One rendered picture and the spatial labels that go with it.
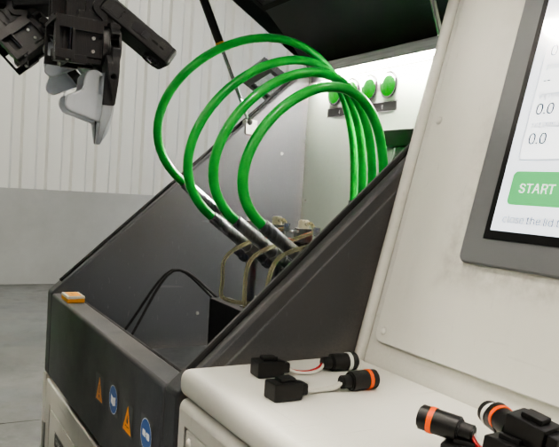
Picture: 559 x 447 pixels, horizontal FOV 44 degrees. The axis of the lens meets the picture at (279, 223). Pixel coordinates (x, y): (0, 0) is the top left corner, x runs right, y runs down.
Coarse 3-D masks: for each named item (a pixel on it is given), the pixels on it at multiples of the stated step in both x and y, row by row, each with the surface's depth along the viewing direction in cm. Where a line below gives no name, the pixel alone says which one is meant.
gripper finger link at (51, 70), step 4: (48, 44) 108; (52, 44) 109; (48, 48) 108; (48, 52) 108; (44, 68) 107; (48, 68) 107; (52, 68) 107; (56, 68) 107; (60, 68) 107; (64, 68) 107; (68, 68) 107; (80, 68) 108; (44, 72) 107; (48, 72) 107; (52, 72) 107; (56, 72) 107; (60, 72) 107; (64, 72) 107; (80, 72) 109; (84, 72) 108; (52, 76) 107; (56, 76) 107
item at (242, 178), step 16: (288, 96) 88; (304, 96) 89; (352, 96) 93; (272, 112) 87; (368, 112) 94; (256, 128) 86; (256, 144) 86; (384, 144) 96; (240, 160) 86; (384, 160) 96; (240, 176) 85; (240, 192) 86; (256, 224) 87; (272, 224) 88; (272, 240) 88; (288, 240) 89; (288, 256) 90
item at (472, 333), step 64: (448, 0) 85; (512, 0) 75; (448, 64) 82; (448, 128) 79; (448, 192) 76; (384, 256) 82; (448, 256) 73; (384, 320) 79; (448, 320) 71; (512, 320) 64; (448, 384) 69; (512, 384) 62
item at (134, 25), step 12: (108, 0) 86; (108, 12) 86; (120, 12) 87; (132, 12) 88; (120, 24) 87; (132, 24) 88; (144, 24) 89; (132, 36) 88; (144, 36) 89; (156, 36) 89; (132, 48) 92; (144, 48) 90; (156, 48) 89; (168, 48) 90; (156, 60) 91; (168, 60) 90
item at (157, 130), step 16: (224, 48) 109; (304, 48) 116; (192, 64) 106; (176, 80) 105; (160, 112) 104; (160, 128) 105; (352, 128) 122; (160, 144) 105; (352, 144) 122; (160, 160) 106; (352, 160) 123; (176, 176) 106; (352, 176) 123; (352, 192) 123
